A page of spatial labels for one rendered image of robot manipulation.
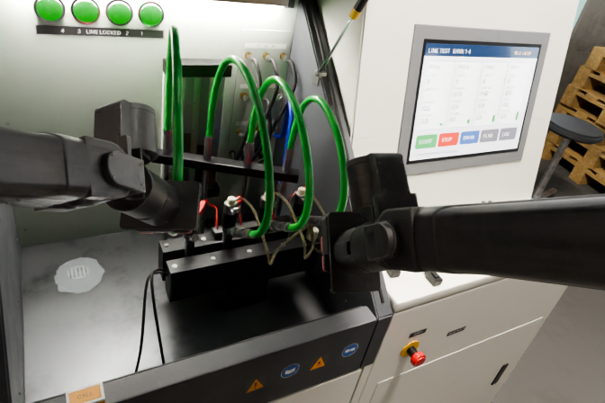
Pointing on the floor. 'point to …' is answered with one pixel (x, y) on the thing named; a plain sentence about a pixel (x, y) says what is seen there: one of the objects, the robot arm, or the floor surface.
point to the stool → (573, 127)
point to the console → (357, 94)
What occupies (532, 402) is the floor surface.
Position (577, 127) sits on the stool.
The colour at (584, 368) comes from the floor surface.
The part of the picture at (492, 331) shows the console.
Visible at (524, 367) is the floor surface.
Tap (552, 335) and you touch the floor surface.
